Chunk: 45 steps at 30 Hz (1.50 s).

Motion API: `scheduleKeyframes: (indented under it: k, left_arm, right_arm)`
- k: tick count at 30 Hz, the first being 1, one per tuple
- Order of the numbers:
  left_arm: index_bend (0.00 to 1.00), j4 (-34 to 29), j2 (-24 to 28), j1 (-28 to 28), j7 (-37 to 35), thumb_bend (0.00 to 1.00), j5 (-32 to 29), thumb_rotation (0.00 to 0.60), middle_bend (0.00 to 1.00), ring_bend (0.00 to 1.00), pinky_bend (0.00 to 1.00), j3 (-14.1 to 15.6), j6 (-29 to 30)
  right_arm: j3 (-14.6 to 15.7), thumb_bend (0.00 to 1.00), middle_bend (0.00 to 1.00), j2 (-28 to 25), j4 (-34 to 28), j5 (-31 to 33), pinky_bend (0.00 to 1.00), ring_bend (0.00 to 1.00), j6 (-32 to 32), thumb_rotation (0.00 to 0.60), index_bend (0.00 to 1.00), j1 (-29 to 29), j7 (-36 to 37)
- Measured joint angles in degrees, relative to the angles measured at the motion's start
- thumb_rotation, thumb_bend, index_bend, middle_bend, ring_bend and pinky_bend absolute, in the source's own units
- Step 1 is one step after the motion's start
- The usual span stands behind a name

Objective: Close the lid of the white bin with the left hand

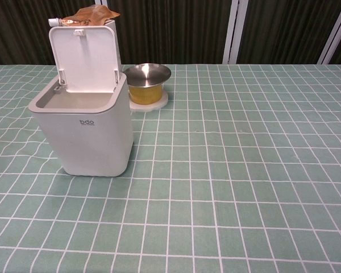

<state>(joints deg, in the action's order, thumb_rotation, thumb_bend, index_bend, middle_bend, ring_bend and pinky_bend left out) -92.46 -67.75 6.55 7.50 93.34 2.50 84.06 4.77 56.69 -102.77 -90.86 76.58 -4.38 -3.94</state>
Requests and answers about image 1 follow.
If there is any white plastic container lid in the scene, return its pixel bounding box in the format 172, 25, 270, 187
48, 25, 123, 94

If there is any green grid tablecloth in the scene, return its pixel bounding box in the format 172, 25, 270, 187
0, 64, 341, 273

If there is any white window frame post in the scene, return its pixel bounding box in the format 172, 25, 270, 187
319, 0, 341, 65
221, 0, 248, 65

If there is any white plastic desktop trash bin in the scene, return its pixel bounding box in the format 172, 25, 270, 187
28, 71, 132, 177

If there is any yellow translucent cup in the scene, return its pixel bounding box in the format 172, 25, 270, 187
128, 84, 164, 106

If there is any steel funnel bowl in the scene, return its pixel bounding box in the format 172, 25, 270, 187
123, 64, 172, 88

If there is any dark green curtain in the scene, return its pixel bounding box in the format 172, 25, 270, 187
0, 0, 341, 65

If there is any brown spout pouch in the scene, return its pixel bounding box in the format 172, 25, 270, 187
48, 6, 121, 28

